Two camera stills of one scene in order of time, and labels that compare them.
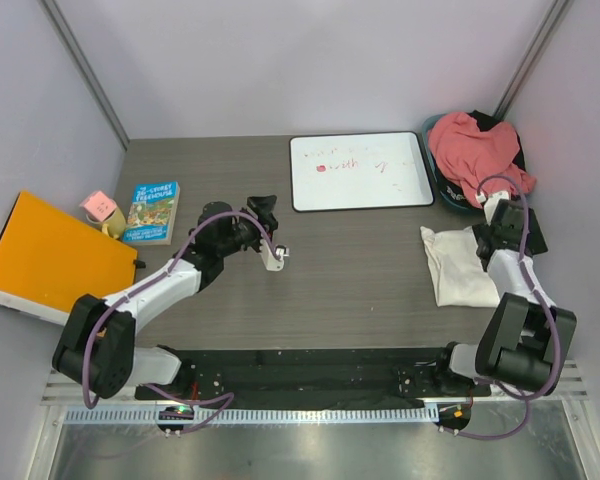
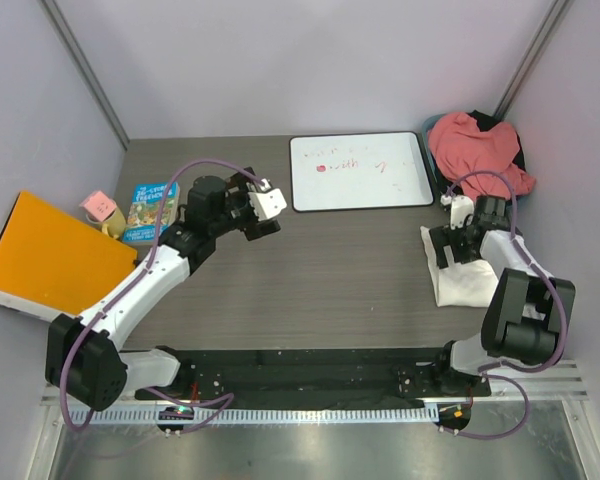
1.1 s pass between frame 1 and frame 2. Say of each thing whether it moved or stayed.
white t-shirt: stayed
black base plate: stayed
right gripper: moved
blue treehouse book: stayed
